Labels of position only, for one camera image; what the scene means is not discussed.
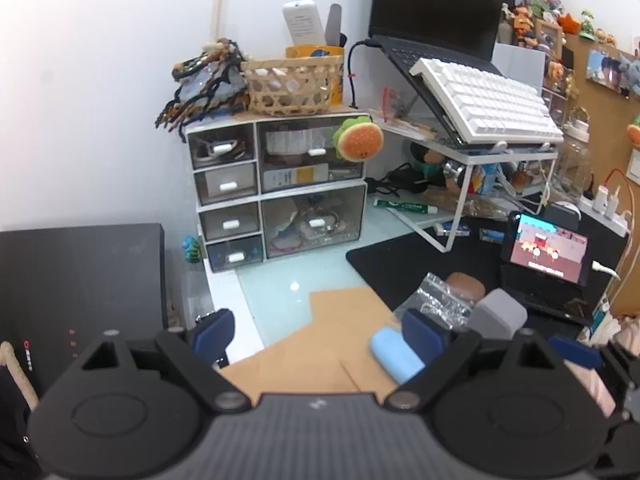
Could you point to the blue white eraser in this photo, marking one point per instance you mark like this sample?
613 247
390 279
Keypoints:
444 229
491 236

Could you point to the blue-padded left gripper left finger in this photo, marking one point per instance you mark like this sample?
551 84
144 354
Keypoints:
211 335

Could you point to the small top left drawer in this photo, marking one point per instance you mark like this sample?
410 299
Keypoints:
222 146

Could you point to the grey foam block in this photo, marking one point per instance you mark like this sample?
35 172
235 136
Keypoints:
497 316

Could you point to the white drawer organizer cabinet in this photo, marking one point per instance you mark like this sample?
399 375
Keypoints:
252 119

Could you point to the black laptop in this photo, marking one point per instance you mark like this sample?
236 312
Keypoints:
460 31

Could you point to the black mouse mat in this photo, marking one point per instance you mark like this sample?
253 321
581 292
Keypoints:
394 269

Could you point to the woven bamboo basket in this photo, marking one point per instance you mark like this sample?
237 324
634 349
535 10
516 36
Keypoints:
292 86

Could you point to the green toothpaste tube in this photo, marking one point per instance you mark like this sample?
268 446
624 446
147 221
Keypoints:
404 206

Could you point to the small drawer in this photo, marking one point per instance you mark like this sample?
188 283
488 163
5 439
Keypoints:
222 146
230 221
223 256
226 182

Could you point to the clear large drawer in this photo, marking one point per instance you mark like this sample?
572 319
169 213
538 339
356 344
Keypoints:
296 152
307 221

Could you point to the brown cardboard sheet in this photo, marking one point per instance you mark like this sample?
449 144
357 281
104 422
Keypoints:
330 355

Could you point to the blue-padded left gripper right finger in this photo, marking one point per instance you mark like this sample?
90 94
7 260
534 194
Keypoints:
426 338

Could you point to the cork pin board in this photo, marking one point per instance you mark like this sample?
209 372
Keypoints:
610 114

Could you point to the white metal laptop stand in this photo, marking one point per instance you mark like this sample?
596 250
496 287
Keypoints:
469 163

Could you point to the light blue foam block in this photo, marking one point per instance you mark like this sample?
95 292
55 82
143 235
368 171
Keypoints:
391 351

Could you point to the black printer box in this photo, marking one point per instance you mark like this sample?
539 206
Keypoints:
61 288

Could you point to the hamburger plush toy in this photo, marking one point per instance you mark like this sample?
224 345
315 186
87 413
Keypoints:
358 139

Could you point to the clear plastic zip bag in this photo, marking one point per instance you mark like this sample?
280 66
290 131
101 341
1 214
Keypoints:
435 299

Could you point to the clear large bottom drawer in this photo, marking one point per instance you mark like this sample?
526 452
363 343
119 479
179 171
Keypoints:
307 221

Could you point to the tablet showing cartoon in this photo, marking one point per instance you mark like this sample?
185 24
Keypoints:
539 245

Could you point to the white power strip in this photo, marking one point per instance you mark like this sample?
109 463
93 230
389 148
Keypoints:
603 209

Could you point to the yellow cartoon cup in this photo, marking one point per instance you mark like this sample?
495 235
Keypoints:
308 51

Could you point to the small bottom left drawer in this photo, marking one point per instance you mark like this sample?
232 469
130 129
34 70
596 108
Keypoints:
223 256

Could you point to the clear large top drawer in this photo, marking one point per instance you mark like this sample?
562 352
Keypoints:
296 152

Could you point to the brown round case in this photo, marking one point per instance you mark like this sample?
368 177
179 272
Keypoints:
465 287

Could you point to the white mechanical keyboard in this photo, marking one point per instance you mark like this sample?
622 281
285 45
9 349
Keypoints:
487 108

